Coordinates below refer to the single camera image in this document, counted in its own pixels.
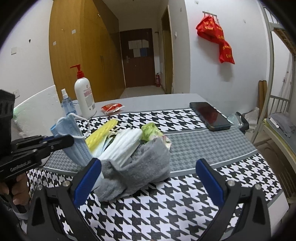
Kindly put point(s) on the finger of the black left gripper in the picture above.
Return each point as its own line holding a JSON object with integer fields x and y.
{"x": 52, "y": 144}

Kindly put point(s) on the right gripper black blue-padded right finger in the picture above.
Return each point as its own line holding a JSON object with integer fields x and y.
{"x": 253, "y": 222}

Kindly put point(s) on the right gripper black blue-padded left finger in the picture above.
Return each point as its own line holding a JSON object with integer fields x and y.
{"x": 43, "y": 222}

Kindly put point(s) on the blue surgical face mask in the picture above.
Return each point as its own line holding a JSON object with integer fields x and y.
{"x": 79, "y": 152}

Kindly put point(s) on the white face mask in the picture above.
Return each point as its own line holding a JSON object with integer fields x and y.
{"x": 122, "y": 147}

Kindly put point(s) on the green tissue packet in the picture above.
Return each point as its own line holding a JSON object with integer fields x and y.
{"x": 150, "y": 131}

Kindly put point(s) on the grey fuzzy sock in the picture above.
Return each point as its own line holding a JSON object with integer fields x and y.
{"x": 151, "y": 166}

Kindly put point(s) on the person's left hand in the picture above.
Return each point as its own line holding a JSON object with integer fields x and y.
{"x": 20, "y": 190}

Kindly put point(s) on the white foam box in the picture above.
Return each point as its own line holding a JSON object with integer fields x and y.
{"x": 37, "y": 114}

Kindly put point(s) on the blue spray bottle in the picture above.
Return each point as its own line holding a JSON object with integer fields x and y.
{"x": 67, "y": 103}

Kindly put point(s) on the yellow sponge cloth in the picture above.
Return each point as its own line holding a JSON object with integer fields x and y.
{"x": 96, "y": 137}

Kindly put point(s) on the white red-pump lotion bottle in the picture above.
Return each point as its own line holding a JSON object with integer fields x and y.
{"x": 84, "y": 94}

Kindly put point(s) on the red snack packet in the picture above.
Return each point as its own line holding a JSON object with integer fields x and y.
{"x": 111, "y": 108}

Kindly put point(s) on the bin with black lid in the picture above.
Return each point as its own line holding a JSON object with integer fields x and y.
{"x": 239, "y": 120}

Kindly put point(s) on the black smartphone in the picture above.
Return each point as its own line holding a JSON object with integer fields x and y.
{"x": 212, "y": 118}

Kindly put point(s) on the wooden wardrobe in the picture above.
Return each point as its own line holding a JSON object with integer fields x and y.
{"x": 86, "y": 33}

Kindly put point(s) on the red fire extinguisher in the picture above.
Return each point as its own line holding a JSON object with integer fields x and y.
{"x": 157, "y": 80}

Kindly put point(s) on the dark brown entrance door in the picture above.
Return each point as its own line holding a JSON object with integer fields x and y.
{"x": 137, "y": 52}

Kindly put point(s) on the light wooden side door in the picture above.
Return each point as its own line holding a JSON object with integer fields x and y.
{"x": 168, "y": 51}

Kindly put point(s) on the red hanging banner cloth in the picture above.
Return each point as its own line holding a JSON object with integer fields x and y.
{"x": 210, "y": 30}

